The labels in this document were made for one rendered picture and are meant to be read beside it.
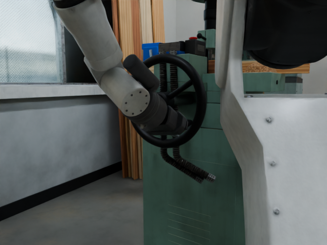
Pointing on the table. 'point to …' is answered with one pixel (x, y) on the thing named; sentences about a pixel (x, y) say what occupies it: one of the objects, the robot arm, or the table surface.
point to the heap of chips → (257, 67)
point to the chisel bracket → (210, 34)
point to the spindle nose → (210, 14)
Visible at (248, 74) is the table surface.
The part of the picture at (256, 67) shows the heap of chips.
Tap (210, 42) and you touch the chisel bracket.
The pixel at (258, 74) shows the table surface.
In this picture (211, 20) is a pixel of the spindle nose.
